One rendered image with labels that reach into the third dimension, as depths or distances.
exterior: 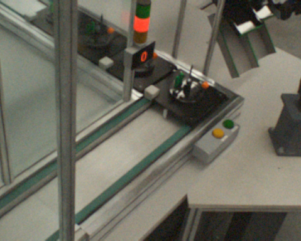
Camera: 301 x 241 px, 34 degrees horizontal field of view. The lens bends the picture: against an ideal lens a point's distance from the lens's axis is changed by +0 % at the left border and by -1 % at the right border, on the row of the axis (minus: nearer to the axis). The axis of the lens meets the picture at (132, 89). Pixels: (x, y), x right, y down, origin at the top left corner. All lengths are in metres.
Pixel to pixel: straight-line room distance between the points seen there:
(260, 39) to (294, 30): 2.25
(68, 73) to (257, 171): 1.14
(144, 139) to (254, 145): 0.45
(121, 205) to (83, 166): 0.23
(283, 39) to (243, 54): 2.20
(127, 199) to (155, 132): 0.37
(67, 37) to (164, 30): 1.68
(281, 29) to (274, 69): 2.04
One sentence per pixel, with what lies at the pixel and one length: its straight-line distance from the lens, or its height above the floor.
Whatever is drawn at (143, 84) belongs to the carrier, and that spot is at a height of 0.97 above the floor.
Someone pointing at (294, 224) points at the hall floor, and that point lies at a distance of 2.93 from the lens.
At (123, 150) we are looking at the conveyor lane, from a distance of 1.78.
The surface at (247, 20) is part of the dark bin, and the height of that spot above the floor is 1.21.
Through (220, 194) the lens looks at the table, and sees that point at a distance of 1.79.
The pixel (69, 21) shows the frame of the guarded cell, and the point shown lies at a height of 1.77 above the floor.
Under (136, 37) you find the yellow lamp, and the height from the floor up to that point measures 1.28.
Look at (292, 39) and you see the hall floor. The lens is 4.34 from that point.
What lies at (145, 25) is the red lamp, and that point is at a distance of 1.65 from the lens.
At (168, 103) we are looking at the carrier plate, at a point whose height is 0.97.
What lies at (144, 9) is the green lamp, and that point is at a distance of 1.62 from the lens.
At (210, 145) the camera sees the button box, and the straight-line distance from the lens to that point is 1.79.
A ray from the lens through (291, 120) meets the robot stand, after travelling 1.86.
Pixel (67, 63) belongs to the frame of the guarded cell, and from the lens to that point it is 0.89.
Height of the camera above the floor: 2.23
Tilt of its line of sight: 40 degrees down
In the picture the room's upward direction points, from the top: 6 degrees clockwise
